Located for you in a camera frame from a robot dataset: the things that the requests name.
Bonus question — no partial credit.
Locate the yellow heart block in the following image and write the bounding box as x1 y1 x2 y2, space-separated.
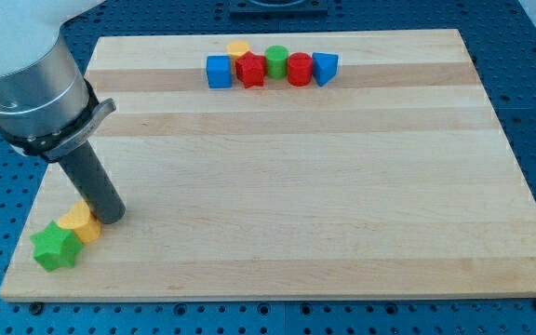
57 201 102 244

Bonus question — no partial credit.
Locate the blue triangle block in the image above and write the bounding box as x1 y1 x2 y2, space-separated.
312 52 339 87

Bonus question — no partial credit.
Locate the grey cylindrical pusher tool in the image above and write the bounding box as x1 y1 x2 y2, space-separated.
59 141 126 224

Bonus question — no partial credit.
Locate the wooden board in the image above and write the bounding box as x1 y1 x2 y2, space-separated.
0 29 536 302

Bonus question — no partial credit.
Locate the green star block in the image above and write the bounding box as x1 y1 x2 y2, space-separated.
30 221 84 272

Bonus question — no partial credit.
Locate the green cylinder block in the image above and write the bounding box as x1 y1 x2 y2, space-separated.
264 45 289 79

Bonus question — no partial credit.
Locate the yellow hexagon block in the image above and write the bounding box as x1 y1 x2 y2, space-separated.
226 40 250 65

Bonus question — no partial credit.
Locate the blue cube block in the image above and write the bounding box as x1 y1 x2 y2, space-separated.
206 55 232 88

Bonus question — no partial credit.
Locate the red star block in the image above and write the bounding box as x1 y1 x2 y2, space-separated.
235 51 266 88

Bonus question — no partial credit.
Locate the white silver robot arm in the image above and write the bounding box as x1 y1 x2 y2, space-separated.
0 0 115 162

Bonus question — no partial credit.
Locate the red cylinder block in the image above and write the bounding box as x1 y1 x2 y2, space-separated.
287 52 313 87

